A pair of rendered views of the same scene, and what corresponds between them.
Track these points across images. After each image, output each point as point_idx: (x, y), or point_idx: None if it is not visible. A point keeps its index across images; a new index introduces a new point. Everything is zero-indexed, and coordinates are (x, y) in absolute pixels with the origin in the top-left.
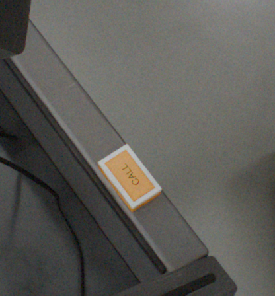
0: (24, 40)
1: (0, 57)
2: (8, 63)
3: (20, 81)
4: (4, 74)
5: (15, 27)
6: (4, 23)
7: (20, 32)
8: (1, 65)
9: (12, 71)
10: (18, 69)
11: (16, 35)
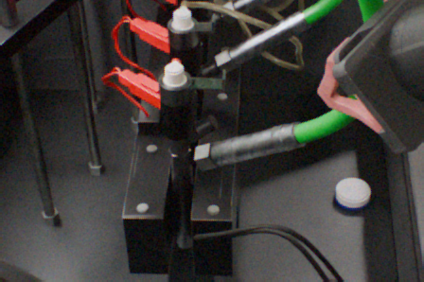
0: (418, 144)
1: (393, 148)
2: (417, 259)
3: (419, 280)
4: (410, 280)
5: (416, 130)
6: (409, 121)
7: (418, 136)
8: (412, 268)
9: (417, 268)
10: (423, 270)
11: (414, 135)
